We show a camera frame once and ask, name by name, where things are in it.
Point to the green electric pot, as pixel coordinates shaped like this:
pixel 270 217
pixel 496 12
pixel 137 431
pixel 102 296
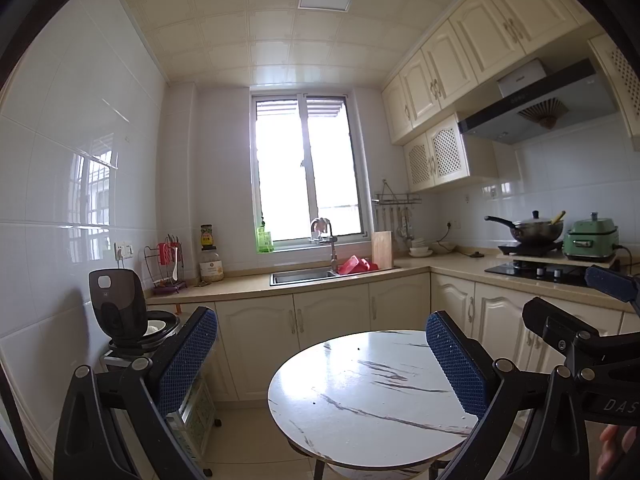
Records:
pixel 590 240

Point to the steel wok with lid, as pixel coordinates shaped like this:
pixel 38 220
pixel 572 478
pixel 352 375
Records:
pixel 535 232

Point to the black gas stove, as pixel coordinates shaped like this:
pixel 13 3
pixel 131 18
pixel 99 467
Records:
pixel 540 271

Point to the red basin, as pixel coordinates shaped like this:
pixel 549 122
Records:
pixel 356 265

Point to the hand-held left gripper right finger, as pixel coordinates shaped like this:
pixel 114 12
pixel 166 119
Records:
pixel 457 360

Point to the wooden cutting board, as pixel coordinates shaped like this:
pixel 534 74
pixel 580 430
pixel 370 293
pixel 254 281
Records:
pixel 381 250

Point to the grey range hood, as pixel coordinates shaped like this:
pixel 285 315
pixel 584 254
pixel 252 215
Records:
pixel 500 127

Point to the black rice cooker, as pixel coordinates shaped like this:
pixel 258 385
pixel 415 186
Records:
pixel 117 305

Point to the green bottle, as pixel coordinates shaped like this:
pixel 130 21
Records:
pixel 264 241

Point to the hanging kitchen utensils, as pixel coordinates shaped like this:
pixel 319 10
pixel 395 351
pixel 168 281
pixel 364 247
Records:
pixel 402 222

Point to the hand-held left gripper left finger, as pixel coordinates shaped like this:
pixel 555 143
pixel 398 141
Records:
pixel 187 355

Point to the person's right hand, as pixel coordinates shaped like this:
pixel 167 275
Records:
pixel 612 452

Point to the metal faucet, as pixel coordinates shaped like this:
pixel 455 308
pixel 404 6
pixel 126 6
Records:
pixel 331 250

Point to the cream base cabinets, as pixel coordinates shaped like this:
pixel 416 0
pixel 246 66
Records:
pixel 325 315

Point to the dark sauce bottle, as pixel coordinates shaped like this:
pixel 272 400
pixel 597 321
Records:
pixel 208 237

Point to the steel sink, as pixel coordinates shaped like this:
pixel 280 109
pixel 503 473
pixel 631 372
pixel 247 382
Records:
pixel 302 276

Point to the lattice door cabinet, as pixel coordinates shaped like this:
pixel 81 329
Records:
pixel 620 85
pixel 435 155

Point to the cream wall cabinets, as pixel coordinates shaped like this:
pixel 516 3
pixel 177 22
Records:
pixel 450 70

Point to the large clear jar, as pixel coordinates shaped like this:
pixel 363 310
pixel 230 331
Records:
pixel 211 267

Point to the stack of white bowls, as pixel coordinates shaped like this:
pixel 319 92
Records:
pixel 421 249

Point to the kitchen window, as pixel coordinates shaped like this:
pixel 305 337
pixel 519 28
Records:
pixel 305 175

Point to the metal utensil rail rack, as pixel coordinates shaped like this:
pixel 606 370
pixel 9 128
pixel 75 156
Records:
pixel 397 199

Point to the round marble table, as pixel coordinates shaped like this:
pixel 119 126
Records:
pixel 360 410

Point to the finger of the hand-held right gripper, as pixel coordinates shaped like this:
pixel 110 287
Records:
pixel 550 317
pixel 610 280

